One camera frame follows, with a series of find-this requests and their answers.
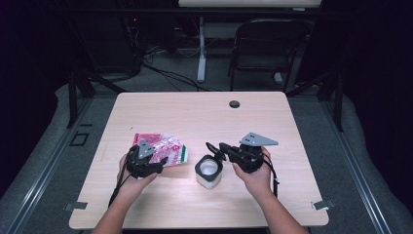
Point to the grey tape piece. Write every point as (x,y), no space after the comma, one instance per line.
(78,205)
(323,204)

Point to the aluminium floor rail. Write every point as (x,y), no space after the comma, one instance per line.
(43,175)
(360,175)

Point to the person's left hand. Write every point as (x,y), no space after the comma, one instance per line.
(131,185)

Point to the black horizontal frame bar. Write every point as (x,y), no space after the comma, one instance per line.
(146,11)

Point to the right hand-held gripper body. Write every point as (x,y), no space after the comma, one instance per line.
(248,159)

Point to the black metal stand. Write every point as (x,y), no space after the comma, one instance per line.
(338,104)
(72,97)

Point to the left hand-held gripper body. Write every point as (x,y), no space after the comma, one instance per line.
(142,165)

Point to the black folding chair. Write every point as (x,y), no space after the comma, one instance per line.
(238,48)

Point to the short black tape strip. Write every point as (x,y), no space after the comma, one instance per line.
(86,124)

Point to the small white block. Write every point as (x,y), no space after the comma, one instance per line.
(278,78)

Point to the white desk leg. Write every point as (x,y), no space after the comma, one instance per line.
(202,58)

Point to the grey panel under desk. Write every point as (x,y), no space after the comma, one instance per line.
(224,31)

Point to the dark equipment cabinet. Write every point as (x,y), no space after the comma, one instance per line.
(107,45)

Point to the pink white green plastic bag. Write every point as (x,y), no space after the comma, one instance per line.
(168,146)

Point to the person's right hand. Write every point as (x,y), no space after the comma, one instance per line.
(258,183)

